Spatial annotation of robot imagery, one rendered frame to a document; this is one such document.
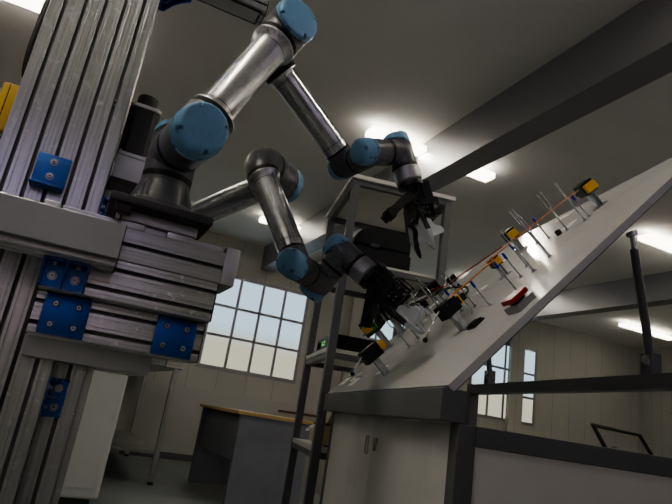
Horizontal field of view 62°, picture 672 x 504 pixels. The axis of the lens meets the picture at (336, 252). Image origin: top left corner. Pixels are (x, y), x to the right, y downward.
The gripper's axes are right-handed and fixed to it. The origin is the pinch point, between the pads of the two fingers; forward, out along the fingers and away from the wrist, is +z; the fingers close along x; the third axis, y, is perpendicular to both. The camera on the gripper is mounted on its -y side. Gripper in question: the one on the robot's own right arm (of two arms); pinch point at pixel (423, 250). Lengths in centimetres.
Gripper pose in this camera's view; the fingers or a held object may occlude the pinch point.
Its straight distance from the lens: 155.6
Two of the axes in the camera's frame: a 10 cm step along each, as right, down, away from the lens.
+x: -3.0, 3.1, 9.0
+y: 9.2, -1.6, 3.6
